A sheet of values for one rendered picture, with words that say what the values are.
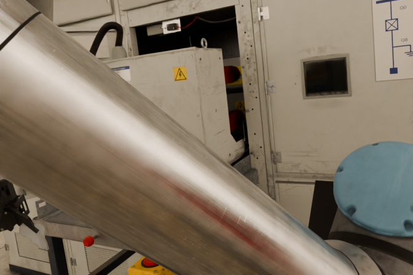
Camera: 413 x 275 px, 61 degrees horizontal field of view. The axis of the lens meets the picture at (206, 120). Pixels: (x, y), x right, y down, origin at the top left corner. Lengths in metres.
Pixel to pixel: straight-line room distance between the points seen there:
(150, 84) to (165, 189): 1.14
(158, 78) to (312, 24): 0.62
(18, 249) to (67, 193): 2.77
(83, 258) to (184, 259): 2.20
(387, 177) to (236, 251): 0.29
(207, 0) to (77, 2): 0.75
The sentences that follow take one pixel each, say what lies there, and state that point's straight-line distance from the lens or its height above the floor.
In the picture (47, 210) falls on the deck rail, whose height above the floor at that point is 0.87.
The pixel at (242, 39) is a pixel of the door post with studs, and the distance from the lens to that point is 1.55.
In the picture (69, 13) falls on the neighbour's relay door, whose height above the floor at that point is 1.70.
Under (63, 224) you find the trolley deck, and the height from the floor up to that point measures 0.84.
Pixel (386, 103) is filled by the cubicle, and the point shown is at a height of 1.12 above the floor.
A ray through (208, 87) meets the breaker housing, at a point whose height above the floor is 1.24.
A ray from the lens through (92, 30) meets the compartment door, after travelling 1.85.
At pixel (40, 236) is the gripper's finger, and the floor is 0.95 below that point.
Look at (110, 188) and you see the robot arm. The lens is 0.25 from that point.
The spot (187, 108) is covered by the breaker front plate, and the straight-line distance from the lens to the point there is 1.30.
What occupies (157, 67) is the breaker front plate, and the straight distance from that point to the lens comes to 1.36.
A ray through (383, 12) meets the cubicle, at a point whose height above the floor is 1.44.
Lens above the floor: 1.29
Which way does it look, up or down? 7 degrees down
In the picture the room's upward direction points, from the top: 7 degrees counter-clockwise
